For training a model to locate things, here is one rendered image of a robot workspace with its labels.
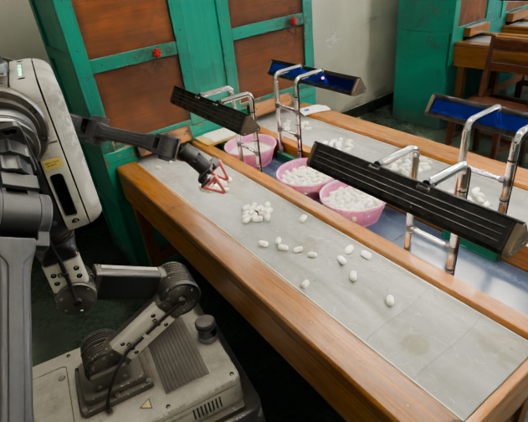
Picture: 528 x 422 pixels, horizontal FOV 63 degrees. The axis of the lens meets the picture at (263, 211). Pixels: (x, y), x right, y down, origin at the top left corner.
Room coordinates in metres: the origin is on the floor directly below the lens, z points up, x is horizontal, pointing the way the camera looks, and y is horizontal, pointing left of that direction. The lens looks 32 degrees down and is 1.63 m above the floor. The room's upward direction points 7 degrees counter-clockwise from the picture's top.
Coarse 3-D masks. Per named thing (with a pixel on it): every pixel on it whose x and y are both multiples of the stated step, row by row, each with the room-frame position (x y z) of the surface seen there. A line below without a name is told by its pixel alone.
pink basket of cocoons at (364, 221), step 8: (328, 184) 1.55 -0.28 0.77; (336, 184) 1.56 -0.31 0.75; (344, 184) 1.57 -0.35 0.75; (320, 192) 1.49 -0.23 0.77; (328, 192) 1.53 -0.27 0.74; (320, 200) 1.43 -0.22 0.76; (336, 208) 1.35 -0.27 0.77; (376, 208) 1.32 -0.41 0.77; (344, 216) 1.34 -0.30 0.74; (352, 216) 1.33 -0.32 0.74; (360, 216) 1.33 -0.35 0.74; (376, 216) 1.36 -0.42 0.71; (360, 224) 1.34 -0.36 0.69; (368, 224) 1.35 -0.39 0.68
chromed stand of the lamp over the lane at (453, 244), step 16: (384, 160) 1.01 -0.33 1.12; (416, 160) 1.08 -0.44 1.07; (416, 176) 1.08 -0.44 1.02; (432, 176) 0.89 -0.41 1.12; (448, 176) 0.90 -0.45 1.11; (464, 176) 0.95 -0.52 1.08; (464, 192) 0.95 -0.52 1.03; (432, 240) 1.01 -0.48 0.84; (448, 256) 0.96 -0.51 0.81; (448, 272) 0.95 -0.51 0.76
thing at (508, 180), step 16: (480, 112) 1.25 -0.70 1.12; (464, 128) 1.21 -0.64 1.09; (464, 144) 1.21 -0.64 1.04; (512, 144) 1.09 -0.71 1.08; (464, 160) 1.20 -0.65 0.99; (512, 160) 1.08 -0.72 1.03; (496, 176) 1.12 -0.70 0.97; (512, 176) 1.08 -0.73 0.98; (464, 240) 1.16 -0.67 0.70; (496, 256) 1.06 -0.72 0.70
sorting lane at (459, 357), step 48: (192, 192) 1.67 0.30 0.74; (240, 192) 1.62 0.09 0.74; (240, 240) 1.26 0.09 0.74; (288, 240) 1.23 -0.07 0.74; (336, 240) 1.20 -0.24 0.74; (336, 288) 0.96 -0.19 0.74; (384, 288) 0.94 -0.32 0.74; (432, 288) 0.92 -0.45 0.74; (384, 336) 0.77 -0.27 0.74; (432, 336) 0.75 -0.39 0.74; (480, 336) 0.73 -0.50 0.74; (432, 384) 0.61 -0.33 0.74; (480, 384) 0.60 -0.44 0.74
